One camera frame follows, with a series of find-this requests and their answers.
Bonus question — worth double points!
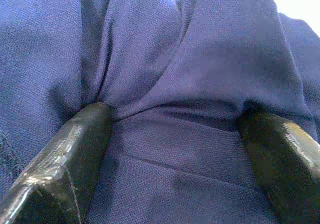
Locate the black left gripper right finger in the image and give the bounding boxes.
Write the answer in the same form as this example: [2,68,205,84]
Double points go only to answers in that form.
[237,107,320,224]

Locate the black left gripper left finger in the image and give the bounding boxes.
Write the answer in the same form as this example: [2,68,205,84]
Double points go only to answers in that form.
[0,103,114,224]

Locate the navy blue knit garment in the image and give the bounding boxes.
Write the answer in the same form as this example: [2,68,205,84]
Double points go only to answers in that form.
[0,0,320,224]

